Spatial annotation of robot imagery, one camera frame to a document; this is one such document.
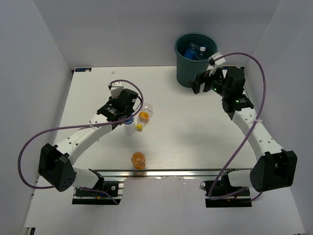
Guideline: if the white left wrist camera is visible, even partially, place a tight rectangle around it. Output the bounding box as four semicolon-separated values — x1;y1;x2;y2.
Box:
108;81;124;98

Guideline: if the clear plastic bottle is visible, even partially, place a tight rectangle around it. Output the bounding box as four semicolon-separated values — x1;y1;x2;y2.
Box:
195;47;206;60

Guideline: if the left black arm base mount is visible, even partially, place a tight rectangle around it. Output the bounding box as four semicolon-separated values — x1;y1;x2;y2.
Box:
72;171;126;206

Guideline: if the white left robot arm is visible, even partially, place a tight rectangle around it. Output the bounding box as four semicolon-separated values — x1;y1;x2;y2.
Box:
38;89;138;195

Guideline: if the dark green plastic bin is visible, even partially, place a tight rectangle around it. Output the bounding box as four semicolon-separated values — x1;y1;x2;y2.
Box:
174;33;218;88

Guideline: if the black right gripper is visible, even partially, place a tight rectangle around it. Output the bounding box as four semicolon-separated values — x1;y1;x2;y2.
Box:
187;65;229;98

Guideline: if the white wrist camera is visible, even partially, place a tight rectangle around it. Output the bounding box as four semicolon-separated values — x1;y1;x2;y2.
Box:
208;52;225;76
108;81;124;98

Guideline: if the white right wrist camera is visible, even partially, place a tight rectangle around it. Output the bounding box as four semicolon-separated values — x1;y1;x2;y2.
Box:
208;52;225;76

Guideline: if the orange juice bottle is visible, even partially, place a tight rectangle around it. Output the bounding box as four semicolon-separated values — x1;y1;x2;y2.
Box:
135;103;154;131

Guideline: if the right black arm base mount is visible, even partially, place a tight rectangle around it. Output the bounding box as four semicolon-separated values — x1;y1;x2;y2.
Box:
200;173;252;208

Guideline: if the aluminium table front rail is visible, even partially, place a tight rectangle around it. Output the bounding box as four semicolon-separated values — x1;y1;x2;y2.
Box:
92;168;257;178

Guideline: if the left blue table sticker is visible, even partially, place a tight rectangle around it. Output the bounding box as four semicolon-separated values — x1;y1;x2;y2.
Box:
74;68;91;72

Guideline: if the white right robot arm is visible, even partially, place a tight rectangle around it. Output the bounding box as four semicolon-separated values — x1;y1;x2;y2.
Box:
188;67;297;195

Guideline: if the blue label water bottle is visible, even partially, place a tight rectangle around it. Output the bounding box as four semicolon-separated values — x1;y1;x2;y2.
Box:
184;42;199;60
123;118;135;135

